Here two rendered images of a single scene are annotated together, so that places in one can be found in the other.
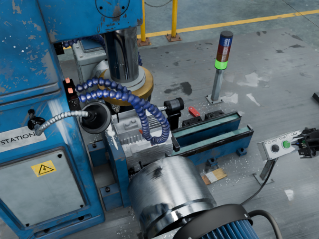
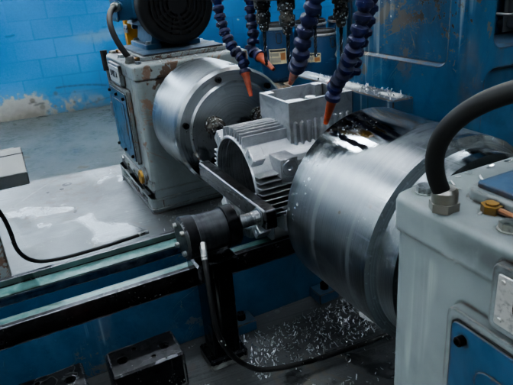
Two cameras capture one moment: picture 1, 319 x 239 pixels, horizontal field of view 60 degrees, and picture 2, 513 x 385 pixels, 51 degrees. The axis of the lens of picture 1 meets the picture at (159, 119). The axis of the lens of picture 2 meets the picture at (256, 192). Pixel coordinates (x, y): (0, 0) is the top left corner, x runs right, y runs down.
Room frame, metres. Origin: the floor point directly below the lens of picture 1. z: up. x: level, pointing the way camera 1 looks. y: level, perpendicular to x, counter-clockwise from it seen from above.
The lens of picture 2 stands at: (1.57, -0.03, 1.34)
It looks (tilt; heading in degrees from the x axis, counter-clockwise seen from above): 23 degrees down; 177
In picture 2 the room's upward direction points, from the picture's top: 5 degrees counter-clockwise
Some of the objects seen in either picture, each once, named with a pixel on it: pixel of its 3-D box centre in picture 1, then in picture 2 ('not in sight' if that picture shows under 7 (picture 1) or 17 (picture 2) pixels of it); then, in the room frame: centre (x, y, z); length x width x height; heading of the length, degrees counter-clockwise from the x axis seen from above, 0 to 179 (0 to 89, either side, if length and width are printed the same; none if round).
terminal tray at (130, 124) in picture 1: (130, 126); (305, 112); (0.70, 0.11, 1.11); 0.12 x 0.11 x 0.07; 112
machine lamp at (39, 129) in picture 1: (67, 119); not in sight; (0.41, 0.20, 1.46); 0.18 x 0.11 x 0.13; 112
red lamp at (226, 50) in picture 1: (224, 47); not in sight; (1.19, -0.32, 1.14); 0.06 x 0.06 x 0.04
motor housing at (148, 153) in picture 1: (141, 139); (288, 169); (0.71, 0.07, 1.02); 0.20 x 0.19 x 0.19; 112
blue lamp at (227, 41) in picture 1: (225, 39); not in sight; (1.19, -0.32, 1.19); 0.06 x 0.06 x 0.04
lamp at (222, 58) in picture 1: (222, 55); not in sight; (1.19, -0.32, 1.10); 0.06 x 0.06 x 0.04
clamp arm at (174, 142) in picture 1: (165, 126); (233, 191); (0.78, -0.03, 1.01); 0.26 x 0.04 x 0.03; 22
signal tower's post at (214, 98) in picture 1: (220, 69); not in sight; (1.19, -0.32, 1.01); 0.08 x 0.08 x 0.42; 22
